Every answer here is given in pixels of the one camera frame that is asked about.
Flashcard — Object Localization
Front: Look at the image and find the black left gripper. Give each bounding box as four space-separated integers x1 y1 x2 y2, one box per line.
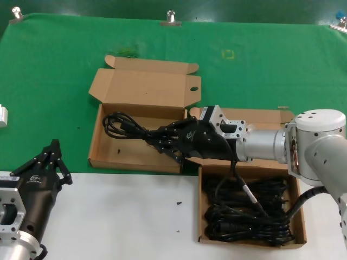
0 139 73 243

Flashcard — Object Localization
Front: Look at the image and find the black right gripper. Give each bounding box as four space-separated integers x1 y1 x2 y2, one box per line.
146 115 239 165

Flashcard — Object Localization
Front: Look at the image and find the black power cable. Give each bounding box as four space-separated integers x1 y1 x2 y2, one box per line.
202 175 288 208
102 112 179 148
203 203 295 248

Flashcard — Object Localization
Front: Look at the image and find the cardboard box with cables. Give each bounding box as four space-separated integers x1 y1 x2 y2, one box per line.
183 107 309 244

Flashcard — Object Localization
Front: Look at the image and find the cardboard box with loose screws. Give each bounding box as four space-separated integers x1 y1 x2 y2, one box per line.
88 55 202 174

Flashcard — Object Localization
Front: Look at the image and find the white plastic block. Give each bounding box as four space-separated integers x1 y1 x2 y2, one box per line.
0 104 9 128

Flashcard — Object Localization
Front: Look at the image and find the green cloth mat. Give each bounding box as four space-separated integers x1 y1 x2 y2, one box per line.
0 12 347 178

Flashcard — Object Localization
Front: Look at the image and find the green thread tangle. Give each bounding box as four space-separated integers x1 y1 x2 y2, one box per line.
107 44 143 58

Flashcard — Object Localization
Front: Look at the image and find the silver binder clip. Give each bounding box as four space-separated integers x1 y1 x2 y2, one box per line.
330 16 347 31
9 7 25 24
159 10 182 27

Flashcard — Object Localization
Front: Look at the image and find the silver right wrist bracket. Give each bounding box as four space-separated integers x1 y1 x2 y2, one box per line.
198 105 248 142

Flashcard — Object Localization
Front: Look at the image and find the silver wrist bracket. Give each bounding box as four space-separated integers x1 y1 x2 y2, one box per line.
0 186 27 241
198 105 248 142

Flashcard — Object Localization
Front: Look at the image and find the silver left wrist bracket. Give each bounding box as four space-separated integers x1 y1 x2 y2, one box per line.
0 186 27 241

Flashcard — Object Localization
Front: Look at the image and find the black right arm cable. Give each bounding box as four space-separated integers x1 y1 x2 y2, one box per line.
216 136 330 222

